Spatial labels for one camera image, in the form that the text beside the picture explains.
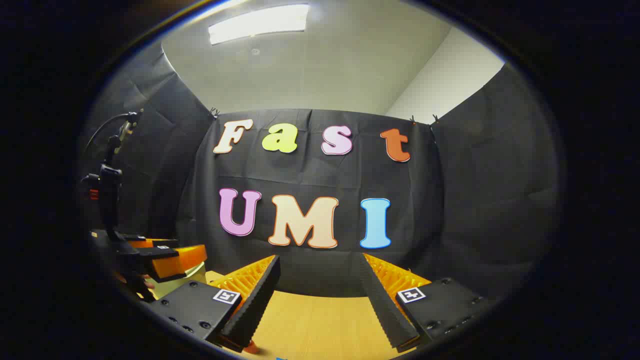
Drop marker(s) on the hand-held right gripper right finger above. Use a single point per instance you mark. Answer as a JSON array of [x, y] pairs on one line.
[[382, 305]]

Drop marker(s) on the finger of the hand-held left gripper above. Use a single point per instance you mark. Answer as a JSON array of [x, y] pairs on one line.
[[150, 243], [185, 260]]

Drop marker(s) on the light green garbage bin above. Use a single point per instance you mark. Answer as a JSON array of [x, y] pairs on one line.
[[175, 287]]

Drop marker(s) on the orange paper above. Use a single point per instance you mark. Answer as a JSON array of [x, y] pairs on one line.
[[252, 347]]

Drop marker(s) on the black backdrop cloth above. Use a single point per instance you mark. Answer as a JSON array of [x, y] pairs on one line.
[[475, 200]]

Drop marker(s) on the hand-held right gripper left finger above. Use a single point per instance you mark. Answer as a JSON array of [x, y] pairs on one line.
[[255, 300]]

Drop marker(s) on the wooden desktop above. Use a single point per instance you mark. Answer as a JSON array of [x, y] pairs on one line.
[[320, 325]]

